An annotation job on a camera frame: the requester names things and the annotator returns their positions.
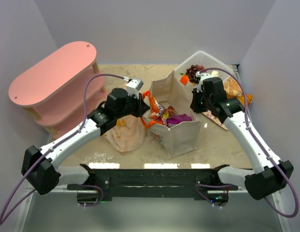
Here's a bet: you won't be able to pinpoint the orange yellow snack bag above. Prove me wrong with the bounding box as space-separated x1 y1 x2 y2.
149 97 177 126

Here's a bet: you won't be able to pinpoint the canvas tote bag orange handles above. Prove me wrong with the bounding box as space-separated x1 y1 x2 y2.
141 71 201 158

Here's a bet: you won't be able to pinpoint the orange banana print plastic bag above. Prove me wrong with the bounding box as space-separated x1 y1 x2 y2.
103 115 146 153

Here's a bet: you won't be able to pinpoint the purple snack bag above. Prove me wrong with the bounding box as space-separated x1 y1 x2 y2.
167 114 192 128

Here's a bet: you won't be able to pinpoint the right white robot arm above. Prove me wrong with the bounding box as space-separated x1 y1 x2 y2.
190 77 294 200

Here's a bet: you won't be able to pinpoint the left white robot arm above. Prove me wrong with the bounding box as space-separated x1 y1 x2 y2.
21 88 150 195

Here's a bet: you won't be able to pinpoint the orange bread toy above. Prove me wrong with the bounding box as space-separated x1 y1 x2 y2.
224 77 245 105

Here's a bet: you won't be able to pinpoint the floral pattern tray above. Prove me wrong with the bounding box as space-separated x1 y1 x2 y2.
203 111 228 130

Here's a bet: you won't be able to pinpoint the purple grape bunch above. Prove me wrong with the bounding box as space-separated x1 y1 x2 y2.
186 64 204 84

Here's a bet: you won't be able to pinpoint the white plastic basket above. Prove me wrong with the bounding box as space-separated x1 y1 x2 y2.
174 51 233 75

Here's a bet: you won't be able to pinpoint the pink three tier shelf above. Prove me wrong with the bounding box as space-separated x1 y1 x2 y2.
8 41 108 139

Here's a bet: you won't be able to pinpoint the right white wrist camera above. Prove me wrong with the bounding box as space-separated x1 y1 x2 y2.
195 71 212 92

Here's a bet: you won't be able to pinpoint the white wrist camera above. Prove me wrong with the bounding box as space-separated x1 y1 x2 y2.
124 77 143 98
195 71 212 92

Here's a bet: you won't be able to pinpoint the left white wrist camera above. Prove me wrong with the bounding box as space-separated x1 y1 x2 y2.
124 77 143 98

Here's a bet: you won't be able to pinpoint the black base mount frame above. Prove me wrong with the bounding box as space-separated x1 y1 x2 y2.
68 165 238 203

